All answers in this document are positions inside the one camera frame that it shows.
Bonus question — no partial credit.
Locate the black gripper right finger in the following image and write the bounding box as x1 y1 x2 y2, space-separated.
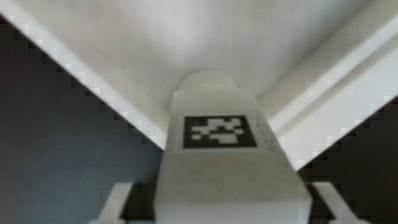
309 182 372 224

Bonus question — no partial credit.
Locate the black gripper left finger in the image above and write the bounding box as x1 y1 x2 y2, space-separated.
87 182 157 224

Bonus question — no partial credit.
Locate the white table leg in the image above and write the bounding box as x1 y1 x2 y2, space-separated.
155 69 313 224

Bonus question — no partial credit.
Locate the white square table top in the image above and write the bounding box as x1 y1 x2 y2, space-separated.
0 0 398 167

